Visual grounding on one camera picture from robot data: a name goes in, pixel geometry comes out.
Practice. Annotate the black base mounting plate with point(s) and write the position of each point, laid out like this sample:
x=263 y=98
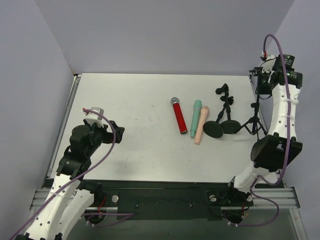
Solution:
x=155 y=200

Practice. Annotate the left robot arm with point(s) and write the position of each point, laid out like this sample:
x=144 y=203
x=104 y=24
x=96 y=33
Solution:
x=70 y=193

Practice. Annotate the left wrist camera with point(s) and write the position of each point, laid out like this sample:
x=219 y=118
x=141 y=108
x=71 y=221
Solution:
x=94 y=116

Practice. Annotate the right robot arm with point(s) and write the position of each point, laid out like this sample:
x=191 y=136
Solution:
x=271 y=154

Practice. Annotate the red glitter microphone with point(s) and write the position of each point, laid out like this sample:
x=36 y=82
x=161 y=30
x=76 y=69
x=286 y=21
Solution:
x=175 y=102

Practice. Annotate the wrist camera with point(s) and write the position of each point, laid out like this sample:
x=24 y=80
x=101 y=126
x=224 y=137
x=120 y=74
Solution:
x=94 y=116
x=266 y=67

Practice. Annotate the aluminium frame rail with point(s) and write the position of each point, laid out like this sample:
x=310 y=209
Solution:
x=286 y=198

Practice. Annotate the peach toy microphone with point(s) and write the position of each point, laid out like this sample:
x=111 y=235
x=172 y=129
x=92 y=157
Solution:
x=204 y=112

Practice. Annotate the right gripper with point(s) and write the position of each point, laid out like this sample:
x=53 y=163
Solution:
x=263 y=83

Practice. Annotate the black round-base stand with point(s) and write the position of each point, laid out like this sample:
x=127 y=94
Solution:
x=213 y=128
x=229 y=126

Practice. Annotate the mint green toy microphone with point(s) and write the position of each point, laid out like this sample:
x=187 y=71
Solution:
x=195 y=117

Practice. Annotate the black tripod microphone stand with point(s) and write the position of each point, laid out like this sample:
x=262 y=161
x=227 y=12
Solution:
x=253 y=125

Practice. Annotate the black round-base stand front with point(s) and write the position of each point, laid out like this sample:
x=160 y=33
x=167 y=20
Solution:
x=213 y=128

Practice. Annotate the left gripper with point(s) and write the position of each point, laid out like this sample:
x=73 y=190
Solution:
x=117 y=132

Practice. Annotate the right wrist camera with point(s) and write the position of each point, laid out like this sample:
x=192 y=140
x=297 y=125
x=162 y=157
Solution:
x=266 y=67

